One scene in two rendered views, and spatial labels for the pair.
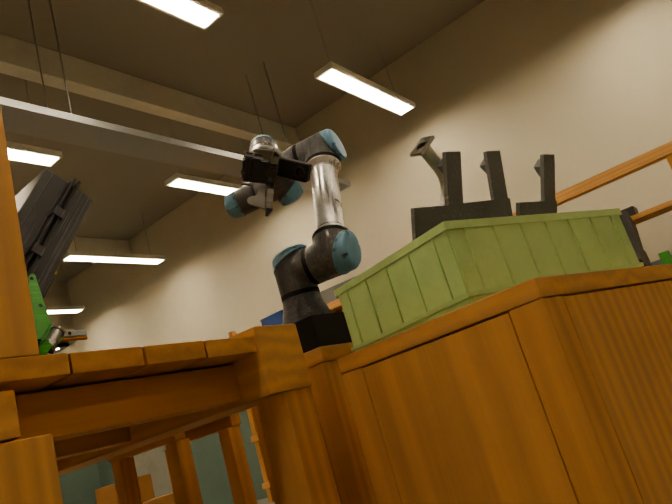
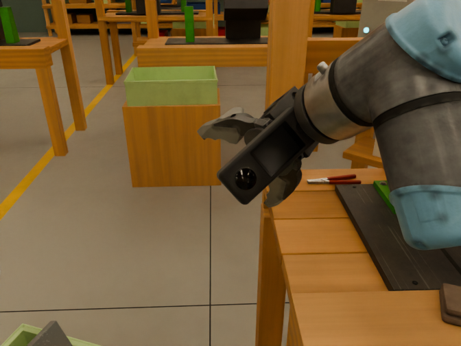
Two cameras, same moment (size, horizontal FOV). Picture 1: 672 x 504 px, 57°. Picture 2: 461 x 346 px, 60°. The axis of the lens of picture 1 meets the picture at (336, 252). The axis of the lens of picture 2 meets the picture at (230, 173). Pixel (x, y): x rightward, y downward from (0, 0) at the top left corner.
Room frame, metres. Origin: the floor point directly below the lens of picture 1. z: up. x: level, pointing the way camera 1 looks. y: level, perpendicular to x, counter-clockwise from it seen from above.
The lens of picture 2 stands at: (1.70, -0.21, 1.45)
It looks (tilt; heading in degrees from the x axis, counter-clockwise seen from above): 27 degrees down; 144
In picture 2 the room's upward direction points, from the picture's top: straight up
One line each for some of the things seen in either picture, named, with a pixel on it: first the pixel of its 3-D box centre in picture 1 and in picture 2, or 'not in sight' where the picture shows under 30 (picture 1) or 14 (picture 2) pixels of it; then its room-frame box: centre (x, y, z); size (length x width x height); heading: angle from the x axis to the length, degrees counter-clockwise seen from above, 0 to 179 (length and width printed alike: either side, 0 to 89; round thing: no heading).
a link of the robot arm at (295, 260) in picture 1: (295, 271); not in sight; (1.79, 0.13, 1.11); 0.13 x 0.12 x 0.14; 68
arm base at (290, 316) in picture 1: (304, 308); not in sight; (1.79, 0.14, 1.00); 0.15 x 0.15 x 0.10
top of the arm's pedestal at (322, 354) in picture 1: (319, 363); not in sight; (1.79, 0.14, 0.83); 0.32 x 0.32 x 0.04; 52
